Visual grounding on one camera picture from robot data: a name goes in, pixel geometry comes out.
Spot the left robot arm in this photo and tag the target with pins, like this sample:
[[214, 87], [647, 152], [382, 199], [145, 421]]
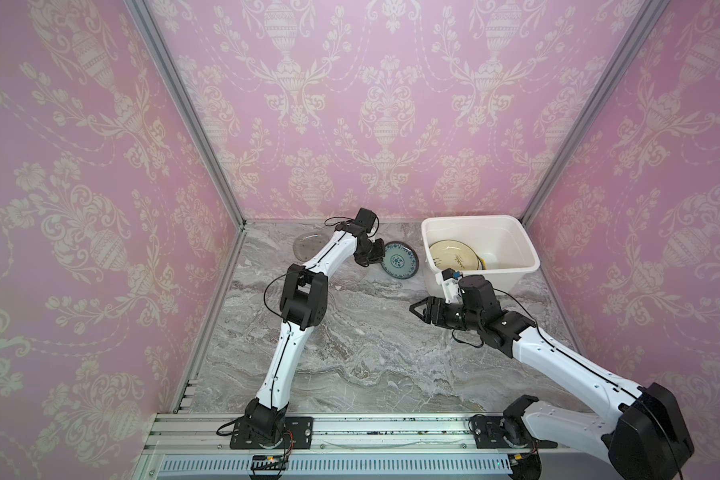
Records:
[[302, 307]]

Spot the right aluminium corner post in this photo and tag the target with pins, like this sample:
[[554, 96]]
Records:
[[635, 36]]

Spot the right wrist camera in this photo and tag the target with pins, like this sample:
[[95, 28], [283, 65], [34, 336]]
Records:
[[448, 280]]

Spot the cream plate with grass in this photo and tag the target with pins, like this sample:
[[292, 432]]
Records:
[[454, 254]]

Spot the small blue patterned plate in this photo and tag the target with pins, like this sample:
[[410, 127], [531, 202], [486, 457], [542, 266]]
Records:
[[400, 261]]

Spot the left aluminium corner post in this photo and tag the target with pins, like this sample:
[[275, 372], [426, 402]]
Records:
[[170, 74]]

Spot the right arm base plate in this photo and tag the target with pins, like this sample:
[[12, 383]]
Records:
[[495, 432]]

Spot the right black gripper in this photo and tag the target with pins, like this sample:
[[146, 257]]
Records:
[[439, 311]]

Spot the yellow scalloped dotted plate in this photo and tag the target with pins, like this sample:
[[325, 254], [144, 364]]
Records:
[[483, 263]]

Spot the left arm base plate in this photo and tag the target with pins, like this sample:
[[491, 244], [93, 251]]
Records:
[[291, 432]]

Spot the aluminium mounting rail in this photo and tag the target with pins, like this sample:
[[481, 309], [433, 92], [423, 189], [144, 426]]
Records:
[[383, 433]]

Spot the smoky grey glass plate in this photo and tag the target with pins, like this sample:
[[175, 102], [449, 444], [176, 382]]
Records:
[[307, 245]]

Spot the white plastic bin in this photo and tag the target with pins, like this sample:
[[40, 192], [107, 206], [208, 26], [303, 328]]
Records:
[[494, 246]]

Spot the aluminium corner post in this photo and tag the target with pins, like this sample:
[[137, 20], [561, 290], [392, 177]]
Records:
[[170, 74], [635, 36]]

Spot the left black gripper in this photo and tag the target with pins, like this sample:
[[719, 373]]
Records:
[[376, 256]]

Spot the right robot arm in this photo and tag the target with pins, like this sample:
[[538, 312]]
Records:
[[638, 430]]

